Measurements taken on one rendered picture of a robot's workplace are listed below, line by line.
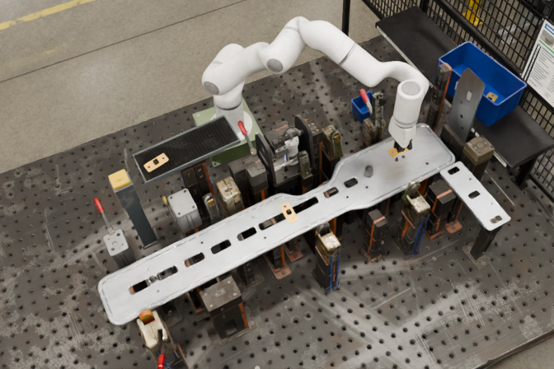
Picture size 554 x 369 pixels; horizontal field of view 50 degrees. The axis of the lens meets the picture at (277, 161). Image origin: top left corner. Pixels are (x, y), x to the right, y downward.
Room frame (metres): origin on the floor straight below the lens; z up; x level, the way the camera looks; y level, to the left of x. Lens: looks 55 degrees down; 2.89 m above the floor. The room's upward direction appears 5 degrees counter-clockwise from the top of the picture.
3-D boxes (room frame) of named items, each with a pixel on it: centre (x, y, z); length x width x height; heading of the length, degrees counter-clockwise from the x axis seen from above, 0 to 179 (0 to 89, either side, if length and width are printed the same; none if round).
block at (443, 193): (1.12, -0.60, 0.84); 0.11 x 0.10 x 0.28; 23
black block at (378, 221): (1.03, -0.34, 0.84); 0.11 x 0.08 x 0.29; 23
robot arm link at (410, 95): (1.26, -0.46, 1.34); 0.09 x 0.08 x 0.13; 147
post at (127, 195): (1.19, 0.56, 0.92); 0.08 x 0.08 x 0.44; 23
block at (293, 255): (1.09, -0.02, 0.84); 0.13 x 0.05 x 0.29; 23
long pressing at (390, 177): (1.06, -0.01, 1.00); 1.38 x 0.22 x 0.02; 113
